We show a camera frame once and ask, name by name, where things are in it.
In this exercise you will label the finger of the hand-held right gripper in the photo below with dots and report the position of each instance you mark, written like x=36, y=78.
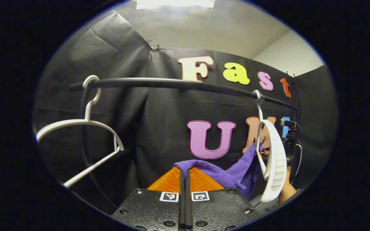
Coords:
x=263, y=155

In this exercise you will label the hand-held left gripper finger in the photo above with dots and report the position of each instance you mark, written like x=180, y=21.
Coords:
x=182, y=205
x=188, y=205

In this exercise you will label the empty white plastic hanger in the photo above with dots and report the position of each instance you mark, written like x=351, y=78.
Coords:
x=85, y=120

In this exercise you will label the purple shirt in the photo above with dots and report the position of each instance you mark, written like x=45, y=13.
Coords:
x=217, y=175

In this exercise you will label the black clothes rack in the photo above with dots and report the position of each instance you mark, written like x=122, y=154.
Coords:
x=172, y=83

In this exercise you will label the white plastic hanger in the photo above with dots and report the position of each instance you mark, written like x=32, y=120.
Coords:
x=278, y=166
x=85, y=120

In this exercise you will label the ceiling light panel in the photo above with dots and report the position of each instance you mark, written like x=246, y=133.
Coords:
x=175, y=3

